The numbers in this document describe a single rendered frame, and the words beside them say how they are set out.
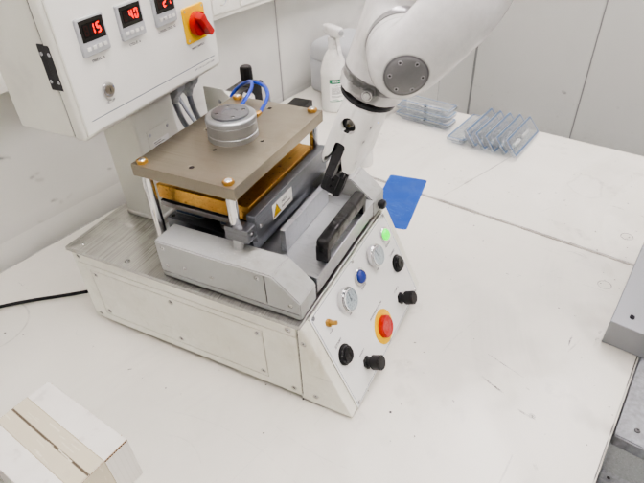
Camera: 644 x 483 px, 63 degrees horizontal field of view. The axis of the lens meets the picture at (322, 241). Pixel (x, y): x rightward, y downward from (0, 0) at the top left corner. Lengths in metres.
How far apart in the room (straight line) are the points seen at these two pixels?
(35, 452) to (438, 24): 0.72
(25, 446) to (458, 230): 0.92
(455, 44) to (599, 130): 2.64
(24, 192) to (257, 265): 0.70
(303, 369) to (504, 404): 0.33
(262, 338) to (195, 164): 0.28
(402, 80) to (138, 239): 0.58
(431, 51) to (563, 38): 2.54
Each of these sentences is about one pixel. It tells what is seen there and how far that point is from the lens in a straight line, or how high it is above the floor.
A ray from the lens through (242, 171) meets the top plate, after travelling 0.75.
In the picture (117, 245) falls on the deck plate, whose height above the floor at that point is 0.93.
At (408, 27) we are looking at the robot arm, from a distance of 0.56.
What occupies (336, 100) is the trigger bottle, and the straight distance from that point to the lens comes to 1.65.
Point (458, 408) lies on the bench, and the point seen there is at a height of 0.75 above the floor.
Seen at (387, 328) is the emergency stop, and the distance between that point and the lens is 0.93.
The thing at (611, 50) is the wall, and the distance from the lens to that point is 3.04.
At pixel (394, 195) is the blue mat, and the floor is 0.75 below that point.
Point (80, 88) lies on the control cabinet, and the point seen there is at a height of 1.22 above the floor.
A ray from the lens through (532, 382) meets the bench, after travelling 0.96.
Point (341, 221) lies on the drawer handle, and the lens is 0.80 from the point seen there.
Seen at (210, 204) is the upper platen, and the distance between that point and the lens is 0.80.
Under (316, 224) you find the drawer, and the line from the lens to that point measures 0.86.
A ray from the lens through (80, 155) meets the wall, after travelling 1.36.
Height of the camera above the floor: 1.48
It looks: 38 degrees down
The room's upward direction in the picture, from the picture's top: 3 degrees counter-clockwise
